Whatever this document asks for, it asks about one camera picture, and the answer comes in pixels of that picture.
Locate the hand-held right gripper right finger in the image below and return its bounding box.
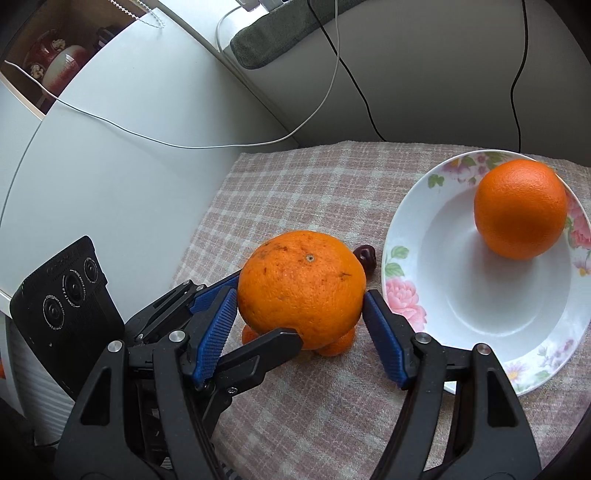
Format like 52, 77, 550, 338
362, 290, 543, 480

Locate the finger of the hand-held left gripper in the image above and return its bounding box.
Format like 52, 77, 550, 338
203, 327, 304, 402
124, 271, 241, 348

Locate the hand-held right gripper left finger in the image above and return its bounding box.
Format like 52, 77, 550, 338
54, 287, 241, 480

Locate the deep orange mandarin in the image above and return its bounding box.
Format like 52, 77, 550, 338
316, 325, 356, 357

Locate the large speckled orange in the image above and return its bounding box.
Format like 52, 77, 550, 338
237, 230, 368, 352

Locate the dark red cherry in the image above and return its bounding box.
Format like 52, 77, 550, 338
353, 244, 377, 269

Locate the white floral plate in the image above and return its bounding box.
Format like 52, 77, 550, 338
382, 150, 591, 398

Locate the white ribbed panel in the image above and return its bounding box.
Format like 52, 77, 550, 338
0, 314, 77, 444

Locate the white cabinet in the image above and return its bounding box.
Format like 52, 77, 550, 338
0, 18, 301, 324

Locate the smooth round orange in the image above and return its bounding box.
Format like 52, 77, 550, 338
473, 159, 568, 260

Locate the white and red ceramic jar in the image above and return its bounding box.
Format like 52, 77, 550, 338
44, 44, 89, 92

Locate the grey-green sill cloth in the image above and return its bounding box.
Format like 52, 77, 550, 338
229, 0, 384, 70

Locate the red patterned ceramic jar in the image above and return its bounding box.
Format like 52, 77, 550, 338
23, 30, 61, 77

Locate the white cable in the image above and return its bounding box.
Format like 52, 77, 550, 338
2, 0, 342, 149

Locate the black cable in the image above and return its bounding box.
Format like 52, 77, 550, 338
305, 0, 385, 142
509, 0, 529, 154

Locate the white bead chain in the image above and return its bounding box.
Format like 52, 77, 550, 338
115, 0, 165, 29

